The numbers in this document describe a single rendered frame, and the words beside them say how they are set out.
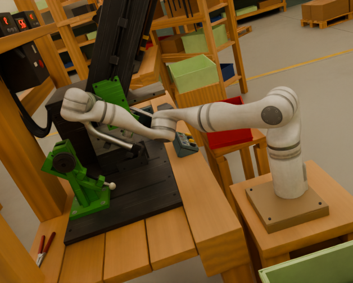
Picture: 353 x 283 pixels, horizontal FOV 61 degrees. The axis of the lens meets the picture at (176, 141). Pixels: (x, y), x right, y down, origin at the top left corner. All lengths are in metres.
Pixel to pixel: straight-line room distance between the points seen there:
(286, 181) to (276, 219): 0.11
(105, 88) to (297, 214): 0.88
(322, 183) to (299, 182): 0.15
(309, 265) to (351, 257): 0.09
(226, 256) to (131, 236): 0.31
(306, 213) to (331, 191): 0.16
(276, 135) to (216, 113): 0.18
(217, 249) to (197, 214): 0.13
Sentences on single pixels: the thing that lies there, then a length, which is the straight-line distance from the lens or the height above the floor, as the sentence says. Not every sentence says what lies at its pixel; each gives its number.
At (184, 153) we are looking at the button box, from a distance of 1.27.
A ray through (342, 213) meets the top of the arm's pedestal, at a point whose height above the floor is 0.85.
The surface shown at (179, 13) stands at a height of 1.23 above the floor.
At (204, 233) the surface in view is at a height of 0.90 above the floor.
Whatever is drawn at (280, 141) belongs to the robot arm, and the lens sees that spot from 0.88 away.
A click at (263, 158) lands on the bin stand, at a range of 1.55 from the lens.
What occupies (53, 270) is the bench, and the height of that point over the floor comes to 0.88.
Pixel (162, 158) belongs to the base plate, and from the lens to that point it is 1.33.
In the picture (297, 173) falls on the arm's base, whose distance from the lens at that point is 0.94.
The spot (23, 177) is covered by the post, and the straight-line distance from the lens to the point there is 1.23.
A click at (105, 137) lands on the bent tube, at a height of 1.06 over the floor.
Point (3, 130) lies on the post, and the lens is 1.17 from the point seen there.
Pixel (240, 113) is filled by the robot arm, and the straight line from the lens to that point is 0.86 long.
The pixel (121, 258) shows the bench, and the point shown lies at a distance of 0.98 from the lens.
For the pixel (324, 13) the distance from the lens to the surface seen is 6.98.
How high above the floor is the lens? 1.53
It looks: 26 degrees down
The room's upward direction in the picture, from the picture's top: 18 degrees counter-clockwise
